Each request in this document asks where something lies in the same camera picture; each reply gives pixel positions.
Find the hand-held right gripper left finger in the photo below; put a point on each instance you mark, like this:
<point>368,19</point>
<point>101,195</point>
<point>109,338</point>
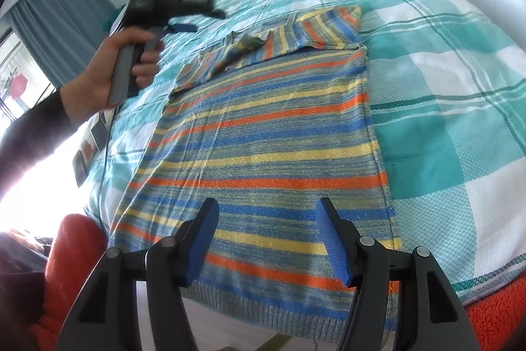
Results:
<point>201,244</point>

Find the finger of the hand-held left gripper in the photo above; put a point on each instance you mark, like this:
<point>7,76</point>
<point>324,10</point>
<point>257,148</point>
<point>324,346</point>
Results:
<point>201,4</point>
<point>183,27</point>

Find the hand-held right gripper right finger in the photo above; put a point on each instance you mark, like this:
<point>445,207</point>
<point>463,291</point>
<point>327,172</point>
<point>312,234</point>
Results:
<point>335,244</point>

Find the striped knit sweater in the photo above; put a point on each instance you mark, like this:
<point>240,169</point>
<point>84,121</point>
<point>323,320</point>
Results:
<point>254,153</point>

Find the person's left forearm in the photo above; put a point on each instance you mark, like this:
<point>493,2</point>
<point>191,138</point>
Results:
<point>28,129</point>

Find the person's left hand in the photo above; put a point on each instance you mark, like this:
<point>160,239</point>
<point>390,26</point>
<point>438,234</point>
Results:
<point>90,83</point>

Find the green cloth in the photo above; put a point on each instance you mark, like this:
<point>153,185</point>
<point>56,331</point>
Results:
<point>116,14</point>

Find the blue curtain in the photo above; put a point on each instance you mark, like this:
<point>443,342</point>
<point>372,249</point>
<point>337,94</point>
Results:
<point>53,26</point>

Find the green plastic object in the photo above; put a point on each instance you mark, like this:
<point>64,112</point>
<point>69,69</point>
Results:
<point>271,343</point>

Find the orange fleece blanket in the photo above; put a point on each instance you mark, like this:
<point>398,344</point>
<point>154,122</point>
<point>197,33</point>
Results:
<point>78,244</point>

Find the printed pillow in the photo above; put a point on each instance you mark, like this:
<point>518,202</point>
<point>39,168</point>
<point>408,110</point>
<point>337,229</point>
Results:
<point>98,157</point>

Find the dark smartphone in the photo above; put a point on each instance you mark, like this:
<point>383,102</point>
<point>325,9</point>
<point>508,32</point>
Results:
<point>79,170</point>

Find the window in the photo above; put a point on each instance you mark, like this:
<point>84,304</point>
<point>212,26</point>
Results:
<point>16,67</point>

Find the teal plaid bed blanket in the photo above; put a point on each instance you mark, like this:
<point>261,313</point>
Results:
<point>444,129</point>

